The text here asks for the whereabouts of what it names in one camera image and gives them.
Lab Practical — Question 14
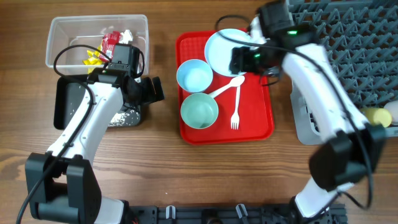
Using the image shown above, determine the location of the green bowl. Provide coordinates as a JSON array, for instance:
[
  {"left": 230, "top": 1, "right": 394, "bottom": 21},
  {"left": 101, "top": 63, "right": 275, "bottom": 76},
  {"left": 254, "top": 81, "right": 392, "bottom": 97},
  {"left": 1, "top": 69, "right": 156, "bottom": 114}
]
[{"left": 180, "top": 93, "right": 219, "bottom": 129}]

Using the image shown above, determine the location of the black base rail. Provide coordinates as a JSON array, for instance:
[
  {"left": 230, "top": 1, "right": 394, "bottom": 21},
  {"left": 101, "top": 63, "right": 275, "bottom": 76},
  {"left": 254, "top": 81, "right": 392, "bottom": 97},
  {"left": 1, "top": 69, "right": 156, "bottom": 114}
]
[{"left": 124, "top": 203, "right": 348, "bottom": 224}]

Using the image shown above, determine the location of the red serving tray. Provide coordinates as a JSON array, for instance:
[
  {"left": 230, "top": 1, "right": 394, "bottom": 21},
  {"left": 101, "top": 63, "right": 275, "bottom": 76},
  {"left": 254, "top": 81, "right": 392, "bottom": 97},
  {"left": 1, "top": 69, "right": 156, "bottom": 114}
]
[{"left": 175, "top": 30, "right": 274, "bottom": 145}]

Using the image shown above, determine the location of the yellow snack wrapper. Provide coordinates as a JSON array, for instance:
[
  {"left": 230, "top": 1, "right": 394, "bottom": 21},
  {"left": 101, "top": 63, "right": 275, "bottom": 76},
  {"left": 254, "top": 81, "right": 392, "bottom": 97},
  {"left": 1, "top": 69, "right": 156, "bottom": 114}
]
[{"left": 83, "top": 45, "right": 105, "bottom": 65}]

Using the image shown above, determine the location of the red snack wrapper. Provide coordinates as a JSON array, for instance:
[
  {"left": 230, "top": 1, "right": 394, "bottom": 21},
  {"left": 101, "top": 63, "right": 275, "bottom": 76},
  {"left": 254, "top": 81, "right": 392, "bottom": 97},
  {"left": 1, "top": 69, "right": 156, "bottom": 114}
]
[{"left": 99, "top": 31, "right": 121, "bottom": 58}]

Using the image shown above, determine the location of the white napkin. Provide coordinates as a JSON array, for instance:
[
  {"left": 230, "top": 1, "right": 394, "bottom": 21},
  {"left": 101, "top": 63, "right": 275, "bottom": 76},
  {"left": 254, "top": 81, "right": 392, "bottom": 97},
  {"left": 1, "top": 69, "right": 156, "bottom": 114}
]
[{"left": 119, "top": 29, "right": 133, "bottom": 44}]

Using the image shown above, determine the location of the white rice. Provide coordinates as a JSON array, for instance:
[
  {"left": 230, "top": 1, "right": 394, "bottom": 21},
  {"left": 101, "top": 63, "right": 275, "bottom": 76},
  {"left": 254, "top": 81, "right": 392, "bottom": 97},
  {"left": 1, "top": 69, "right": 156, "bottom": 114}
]
[{"left": 108, "top": 110, "right": 141, "bottom": 128}]

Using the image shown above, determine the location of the white plastic fork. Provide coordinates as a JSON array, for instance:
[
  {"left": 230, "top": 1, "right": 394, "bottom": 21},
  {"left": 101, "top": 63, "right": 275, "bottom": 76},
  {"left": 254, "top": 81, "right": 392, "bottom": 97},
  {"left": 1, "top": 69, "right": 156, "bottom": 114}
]
[{"left": 231, "top": 86, "right": 241, "bottom": 130}]

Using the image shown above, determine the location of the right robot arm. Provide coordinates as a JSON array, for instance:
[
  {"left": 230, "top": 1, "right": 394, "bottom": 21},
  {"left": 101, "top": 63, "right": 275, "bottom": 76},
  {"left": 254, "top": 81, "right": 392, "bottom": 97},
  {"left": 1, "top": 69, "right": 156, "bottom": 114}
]
[{"left": 229, "top": 1, "right": 386, "bottom": 223}]

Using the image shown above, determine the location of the white plastic spoon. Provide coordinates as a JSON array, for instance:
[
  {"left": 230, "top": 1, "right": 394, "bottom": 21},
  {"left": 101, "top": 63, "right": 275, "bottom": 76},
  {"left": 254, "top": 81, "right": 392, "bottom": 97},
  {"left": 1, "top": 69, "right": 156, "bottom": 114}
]
[{"left": 209, "top": 75, "right": 245, "bottom": 98}]

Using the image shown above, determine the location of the white plastic cup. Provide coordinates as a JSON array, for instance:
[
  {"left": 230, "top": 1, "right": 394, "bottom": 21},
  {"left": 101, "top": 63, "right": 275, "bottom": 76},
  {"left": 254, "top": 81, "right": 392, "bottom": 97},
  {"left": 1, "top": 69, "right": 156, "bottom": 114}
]
[{"left": 384, "top": 100, "right": 398, "bottom": 125}]

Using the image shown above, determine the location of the clear plastic bin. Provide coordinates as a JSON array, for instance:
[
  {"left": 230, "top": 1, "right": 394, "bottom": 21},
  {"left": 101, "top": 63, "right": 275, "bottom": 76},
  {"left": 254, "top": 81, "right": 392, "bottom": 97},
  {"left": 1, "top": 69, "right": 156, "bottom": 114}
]
[{"left": 45, "top": 14, "right": 150, "bottom": 75}]

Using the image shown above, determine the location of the black plastic tray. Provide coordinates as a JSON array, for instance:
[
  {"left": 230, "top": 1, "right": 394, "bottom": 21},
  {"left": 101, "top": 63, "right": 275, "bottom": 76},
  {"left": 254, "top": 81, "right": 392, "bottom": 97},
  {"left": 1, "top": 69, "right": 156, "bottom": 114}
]
[{"left": 53, "top": 78, "right": 144, "bottom": 130}]

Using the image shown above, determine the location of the yellow plastic cup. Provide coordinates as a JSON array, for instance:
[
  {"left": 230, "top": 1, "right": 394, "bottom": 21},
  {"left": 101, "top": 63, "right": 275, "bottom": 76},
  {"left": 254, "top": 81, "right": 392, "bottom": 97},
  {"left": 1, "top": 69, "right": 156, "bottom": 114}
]
[{"left": 360, "top": 108, "right": 392, "bottom": 128}]

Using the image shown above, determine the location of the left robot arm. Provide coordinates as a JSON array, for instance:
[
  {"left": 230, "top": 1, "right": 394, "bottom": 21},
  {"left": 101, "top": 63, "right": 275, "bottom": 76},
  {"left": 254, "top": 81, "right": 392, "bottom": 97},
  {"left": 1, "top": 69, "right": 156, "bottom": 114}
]
[{"left": 16, "top": 44, "right": 164, "bottom": 223}]

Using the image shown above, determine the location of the grey dishwasher rack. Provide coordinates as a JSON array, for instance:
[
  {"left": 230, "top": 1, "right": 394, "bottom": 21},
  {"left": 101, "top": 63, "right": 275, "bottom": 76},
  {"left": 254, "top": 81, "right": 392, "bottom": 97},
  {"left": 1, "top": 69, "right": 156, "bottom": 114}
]
[{"left": 277, "top": 0, "right": 398, "bottom": 146}]

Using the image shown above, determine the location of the light blue bowl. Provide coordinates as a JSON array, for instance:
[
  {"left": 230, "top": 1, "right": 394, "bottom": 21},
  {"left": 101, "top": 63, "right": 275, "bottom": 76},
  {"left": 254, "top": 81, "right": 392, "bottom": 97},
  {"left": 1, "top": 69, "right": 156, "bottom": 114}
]
[{"left": 176, "top": 59, "right": 213, "bottom": 93}]

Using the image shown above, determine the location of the light blue plate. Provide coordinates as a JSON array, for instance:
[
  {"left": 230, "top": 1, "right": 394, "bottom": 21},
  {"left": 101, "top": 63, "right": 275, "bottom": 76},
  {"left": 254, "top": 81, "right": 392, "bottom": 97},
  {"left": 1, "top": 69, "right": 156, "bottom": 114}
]
[{"left": 205, "top": 29, "right": 252, "bottom": 77}]

